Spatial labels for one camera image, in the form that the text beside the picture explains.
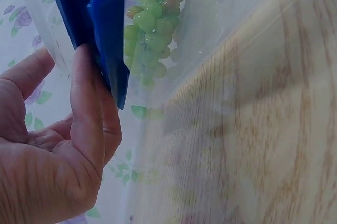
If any person's left hand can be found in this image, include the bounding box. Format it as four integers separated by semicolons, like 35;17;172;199
0;44;123;224

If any clear plastic box blue latch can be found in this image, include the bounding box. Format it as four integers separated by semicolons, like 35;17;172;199
25;0;313;224

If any bunch of green grapes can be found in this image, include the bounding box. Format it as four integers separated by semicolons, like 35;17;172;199
123;0;186;91

